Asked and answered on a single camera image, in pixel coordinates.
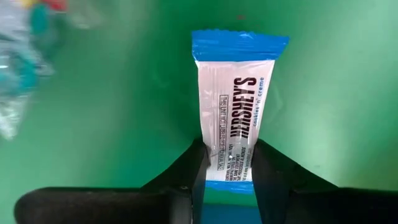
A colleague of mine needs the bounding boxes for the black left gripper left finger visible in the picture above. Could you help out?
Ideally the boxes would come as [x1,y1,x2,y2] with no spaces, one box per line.
[14,138,210,224]

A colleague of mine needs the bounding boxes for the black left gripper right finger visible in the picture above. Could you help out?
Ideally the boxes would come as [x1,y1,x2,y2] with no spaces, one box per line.
[251,139,398,224]

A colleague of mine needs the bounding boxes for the Hershey's cookies creme bar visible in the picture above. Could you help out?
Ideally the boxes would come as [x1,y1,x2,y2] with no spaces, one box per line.
[191,29,290,195]

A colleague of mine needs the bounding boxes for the clear bag teal gummies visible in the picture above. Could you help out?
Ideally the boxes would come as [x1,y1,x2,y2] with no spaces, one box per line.
[0,6,59,141]

